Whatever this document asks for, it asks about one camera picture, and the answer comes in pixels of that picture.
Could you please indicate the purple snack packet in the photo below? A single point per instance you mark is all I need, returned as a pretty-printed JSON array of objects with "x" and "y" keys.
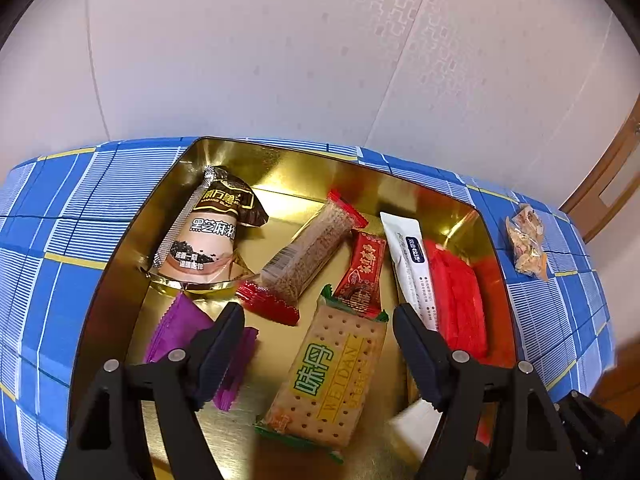
[{"x": 175, "y": 330}]

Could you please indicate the gold tin box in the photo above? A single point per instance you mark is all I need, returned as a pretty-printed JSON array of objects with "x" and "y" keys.
[{"x": 300, "y": 205}]

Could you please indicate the brown sesame snack packet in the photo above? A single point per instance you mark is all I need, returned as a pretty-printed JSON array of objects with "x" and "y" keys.
[{"x": 210, "y": 235}]

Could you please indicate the green-edged cracker packet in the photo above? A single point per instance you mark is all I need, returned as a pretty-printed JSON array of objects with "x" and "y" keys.
[{"x": 330, "y": 375}]

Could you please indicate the white bar packet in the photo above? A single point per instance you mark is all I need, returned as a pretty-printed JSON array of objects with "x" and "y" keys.
[{"x": 412, "y": 270}]

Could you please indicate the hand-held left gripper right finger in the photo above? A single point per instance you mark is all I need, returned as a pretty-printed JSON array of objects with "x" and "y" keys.
[{"x": 417, "y": 355}]

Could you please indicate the small red candy packet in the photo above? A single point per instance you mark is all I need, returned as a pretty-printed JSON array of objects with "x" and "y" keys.
[{"x": 361, "y": 275}]

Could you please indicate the wooden door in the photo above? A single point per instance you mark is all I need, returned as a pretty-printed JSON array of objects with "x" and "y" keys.
[{"x": 607, "y": 185}]

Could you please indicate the large red snack packet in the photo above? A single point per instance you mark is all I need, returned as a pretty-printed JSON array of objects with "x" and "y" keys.
[{"x": 460, "y": 300}]

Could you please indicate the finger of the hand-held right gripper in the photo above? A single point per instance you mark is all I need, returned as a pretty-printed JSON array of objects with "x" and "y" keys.
[{"x": 592, "y": 435}]

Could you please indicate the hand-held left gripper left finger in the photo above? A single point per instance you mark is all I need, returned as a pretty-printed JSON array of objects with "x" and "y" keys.
[{"x": 220, "y": 355}]

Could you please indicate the grain bar with red ends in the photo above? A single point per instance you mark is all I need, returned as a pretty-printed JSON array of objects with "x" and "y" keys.
[{"x": 305, "y": 260}]

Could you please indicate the yellow mixed nuts packet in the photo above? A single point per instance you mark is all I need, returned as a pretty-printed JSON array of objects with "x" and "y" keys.
[{"x": 526, "y": 242}]

